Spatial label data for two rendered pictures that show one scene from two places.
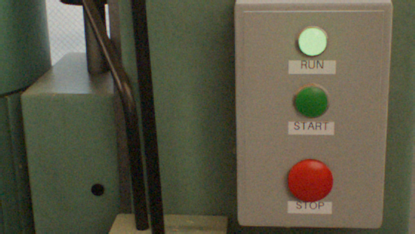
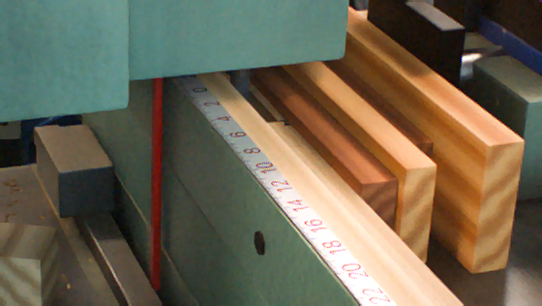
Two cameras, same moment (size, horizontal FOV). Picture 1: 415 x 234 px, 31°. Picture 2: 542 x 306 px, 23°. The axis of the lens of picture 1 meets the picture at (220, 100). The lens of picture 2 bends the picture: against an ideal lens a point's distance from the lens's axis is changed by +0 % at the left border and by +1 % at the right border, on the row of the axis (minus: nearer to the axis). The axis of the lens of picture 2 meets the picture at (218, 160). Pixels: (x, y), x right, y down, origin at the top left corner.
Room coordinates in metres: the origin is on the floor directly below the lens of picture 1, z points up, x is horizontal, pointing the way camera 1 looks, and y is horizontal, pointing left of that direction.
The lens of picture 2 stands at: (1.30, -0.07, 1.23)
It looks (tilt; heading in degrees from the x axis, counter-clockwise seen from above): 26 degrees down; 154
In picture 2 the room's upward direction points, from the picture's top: 2 degrees clockwise
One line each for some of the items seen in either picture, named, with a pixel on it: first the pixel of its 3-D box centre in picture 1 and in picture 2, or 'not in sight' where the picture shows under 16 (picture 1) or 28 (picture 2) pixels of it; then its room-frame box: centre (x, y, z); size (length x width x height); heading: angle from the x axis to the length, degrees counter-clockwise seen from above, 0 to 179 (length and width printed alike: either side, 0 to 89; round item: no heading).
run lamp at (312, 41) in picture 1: (312, 41); not in sight; (0.47, -0.06, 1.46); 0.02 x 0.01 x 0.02; 85
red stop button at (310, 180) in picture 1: (310, 180); not in sight; (0.46, -0.06, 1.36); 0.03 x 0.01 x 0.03; 85
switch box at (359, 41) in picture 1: (310, 107); not in sight; (0.50, -0.06, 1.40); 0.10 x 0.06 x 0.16; 85
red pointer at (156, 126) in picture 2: not in sight; (169, 178); (0.67, 0.20, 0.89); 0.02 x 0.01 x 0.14; 85
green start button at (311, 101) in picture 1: (311, 101); not in sight; (0.47, -0.06, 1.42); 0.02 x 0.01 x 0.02; 85
